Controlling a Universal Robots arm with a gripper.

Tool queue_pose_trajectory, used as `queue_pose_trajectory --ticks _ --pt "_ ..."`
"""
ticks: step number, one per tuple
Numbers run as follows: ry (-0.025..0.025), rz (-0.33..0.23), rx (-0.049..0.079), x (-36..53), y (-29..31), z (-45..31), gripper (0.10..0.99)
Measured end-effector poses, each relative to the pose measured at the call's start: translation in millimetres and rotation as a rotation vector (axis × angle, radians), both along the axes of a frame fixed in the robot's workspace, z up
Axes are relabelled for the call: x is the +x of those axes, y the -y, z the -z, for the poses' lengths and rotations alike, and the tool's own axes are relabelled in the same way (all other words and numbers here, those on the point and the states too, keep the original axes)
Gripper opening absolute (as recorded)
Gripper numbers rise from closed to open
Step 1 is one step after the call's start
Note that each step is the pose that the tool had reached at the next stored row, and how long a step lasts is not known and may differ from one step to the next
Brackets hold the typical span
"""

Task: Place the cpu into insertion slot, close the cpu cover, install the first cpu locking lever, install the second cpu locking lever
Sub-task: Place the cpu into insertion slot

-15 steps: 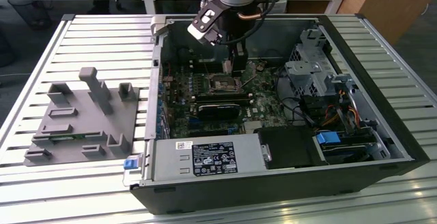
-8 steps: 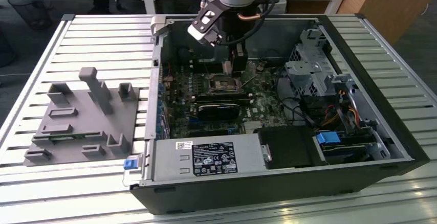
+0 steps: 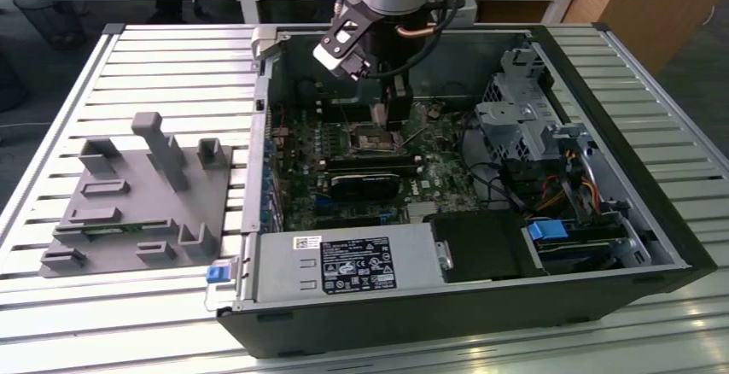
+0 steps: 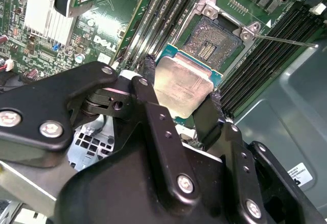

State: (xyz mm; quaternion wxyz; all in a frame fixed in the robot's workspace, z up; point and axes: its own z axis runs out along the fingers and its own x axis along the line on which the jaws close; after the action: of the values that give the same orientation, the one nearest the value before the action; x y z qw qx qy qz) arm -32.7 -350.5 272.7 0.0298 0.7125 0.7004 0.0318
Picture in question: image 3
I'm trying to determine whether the metal drive cage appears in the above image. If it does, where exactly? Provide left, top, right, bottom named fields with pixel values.
left=470, top=47, right=597, bottom=166

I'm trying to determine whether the grey parts rack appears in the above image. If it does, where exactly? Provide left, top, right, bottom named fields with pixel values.
left=36, top=111, right=236, bottom=280

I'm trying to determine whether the black cable bundle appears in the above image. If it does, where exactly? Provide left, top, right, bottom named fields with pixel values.
left=458, top=111, right=551, bottom=217

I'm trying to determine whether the green RAM stick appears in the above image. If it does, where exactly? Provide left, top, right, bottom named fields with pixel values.
left=81, top=224, right=143, bottom=236

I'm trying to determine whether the copper cable sleeve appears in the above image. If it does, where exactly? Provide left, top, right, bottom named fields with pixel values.
left=396, top=24, right=438, bottom=39

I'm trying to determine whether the black expansion slot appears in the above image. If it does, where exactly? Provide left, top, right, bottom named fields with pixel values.
left=314, top=216, right=382, bottom=228

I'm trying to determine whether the green motherboard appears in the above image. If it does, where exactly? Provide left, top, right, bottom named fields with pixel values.
left=262, top=101, right=486, bottom=233

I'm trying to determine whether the yellow orange wire bundle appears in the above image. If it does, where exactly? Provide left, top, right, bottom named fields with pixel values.
left=538, top=175, right=603, bottom=215

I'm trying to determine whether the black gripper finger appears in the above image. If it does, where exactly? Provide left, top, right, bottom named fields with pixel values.
left=358, top=79, right=382, bottom=108
left=384, top=73, right=412, bottom=132

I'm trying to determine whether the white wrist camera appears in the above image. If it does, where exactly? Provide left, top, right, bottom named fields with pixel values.
left=311, top=44, right=367, bottom=81

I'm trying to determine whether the grey case handle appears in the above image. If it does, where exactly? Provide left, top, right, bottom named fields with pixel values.
left=250, top=25, right=286, bottom=62

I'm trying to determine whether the black PC case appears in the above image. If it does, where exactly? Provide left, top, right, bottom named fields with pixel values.
left=201, top=22, right=717, bottom=360

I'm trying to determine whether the blue disk carrier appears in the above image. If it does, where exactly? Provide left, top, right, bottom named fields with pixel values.
left=526, top=219, right=570, bottom=245

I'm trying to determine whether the white floor cable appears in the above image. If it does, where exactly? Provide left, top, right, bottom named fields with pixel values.
left=0, top=120, right=53, bottom=131

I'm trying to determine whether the CPU socket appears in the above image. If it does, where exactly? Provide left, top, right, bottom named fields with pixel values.
left=347, top=122, right=400, bottom=154

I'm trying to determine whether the black camera bracket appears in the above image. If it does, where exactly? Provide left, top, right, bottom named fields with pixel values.
left=318, top=4, right=375, bottom=61

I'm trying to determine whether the metal disk bay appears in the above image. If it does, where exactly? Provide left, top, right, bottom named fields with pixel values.
left=521, top=209, right=655, bottom=276

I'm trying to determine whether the wooden cabinet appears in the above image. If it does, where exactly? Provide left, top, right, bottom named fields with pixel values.
left=562, top=0, right=729, bottom=77

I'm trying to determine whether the grey power supply unit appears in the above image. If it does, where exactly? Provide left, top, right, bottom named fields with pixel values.
left=248, top=223, right=455, bottom=303

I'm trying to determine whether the black plastic shroud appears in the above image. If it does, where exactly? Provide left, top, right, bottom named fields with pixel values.
left=424, top=209, right=546, bottom=284

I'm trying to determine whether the black graphics card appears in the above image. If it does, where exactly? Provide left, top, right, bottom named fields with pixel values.
left=327, top=170, right=402, bottom=204

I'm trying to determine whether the silver chipset heatsink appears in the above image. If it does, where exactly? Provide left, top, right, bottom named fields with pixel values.
left=406, top=200, right=440, bottom=218

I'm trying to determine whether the black wastebasket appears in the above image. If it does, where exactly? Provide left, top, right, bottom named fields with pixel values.
left=12, top=0, right=88, bottom=50

